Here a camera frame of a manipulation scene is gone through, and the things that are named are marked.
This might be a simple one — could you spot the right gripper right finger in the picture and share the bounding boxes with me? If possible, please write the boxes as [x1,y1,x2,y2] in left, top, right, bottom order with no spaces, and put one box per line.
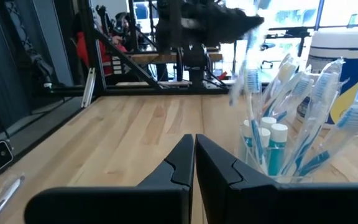
[195,133,358,224]

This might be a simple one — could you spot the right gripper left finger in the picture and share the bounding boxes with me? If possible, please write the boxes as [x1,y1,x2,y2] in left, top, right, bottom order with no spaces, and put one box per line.
[24,133,196,224]

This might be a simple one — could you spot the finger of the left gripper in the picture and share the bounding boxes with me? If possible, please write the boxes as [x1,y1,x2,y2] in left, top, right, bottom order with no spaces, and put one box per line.
[213,6,264,44]

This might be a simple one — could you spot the blue mouthwash bottle white cap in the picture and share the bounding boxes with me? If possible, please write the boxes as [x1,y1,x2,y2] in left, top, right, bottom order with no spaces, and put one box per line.
[257,127,272,174]
[261,116,278,129]
[267,123,289,177]

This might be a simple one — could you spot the wooden table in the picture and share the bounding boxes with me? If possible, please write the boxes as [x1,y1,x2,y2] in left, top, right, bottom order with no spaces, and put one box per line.
[126,51,224,65]

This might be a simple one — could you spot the clear acrylic organizer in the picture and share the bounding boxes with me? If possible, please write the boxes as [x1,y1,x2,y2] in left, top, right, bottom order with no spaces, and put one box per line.
[236,124,316,185]

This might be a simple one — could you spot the person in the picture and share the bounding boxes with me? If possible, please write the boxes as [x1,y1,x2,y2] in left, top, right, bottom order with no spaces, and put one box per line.
[73,11,136,77]

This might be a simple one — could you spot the white wipes canister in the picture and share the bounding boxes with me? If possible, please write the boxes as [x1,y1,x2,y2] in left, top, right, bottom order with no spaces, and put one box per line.
[296,28,358,129]

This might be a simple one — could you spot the white metal bars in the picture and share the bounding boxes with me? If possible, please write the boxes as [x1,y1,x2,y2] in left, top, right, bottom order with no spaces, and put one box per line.
[81,67,97,108]

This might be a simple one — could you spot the black aluminium table frame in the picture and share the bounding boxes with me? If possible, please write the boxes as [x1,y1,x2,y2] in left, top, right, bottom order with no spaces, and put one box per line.
[42,0,231,97]

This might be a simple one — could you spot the black braided cable sleeve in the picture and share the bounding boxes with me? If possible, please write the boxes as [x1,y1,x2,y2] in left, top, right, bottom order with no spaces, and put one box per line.
[4,0,55,90]

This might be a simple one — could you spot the plastic-wrapped dark-handled toothbrush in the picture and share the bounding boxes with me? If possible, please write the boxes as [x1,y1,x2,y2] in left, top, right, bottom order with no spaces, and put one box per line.
[0,174,27,224]

